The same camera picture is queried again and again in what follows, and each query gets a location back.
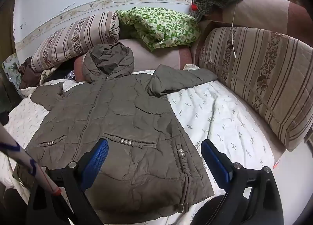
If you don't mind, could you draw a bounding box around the white leaf print bed sheet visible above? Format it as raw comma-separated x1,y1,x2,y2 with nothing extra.
0,65,277,225

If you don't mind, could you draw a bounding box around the white hanging cord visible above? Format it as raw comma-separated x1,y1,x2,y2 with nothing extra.
232,2,238,58

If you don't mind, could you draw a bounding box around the white strap with blue print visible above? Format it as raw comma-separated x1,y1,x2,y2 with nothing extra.
0,122,62,196

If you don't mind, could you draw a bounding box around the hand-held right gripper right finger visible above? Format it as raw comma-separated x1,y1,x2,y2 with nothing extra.
201,139,284,225

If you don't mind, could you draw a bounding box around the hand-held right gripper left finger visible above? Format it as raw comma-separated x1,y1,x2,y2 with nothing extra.
26,138,109,225

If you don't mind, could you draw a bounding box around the small striped floral cushion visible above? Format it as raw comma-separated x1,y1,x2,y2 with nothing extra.
31,12,120,72

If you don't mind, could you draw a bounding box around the olive hooded puffer jacket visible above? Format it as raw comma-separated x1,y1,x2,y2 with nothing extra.
13,43,219,218

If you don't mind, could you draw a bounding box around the green patterned quilt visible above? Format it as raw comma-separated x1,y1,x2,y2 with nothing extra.
115,7,201,52

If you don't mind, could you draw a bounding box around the tan brown sofa backrest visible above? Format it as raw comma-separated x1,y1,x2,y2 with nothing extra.
205,0,313,47

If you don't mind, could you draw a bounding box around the large striped floral cushion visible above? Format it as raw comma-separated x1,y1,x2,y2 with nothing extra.
199,27,313,151

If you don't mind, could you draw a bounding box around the brown crumpled cloth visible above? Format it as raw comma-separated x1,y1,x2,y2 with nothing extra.
18,57,42,89

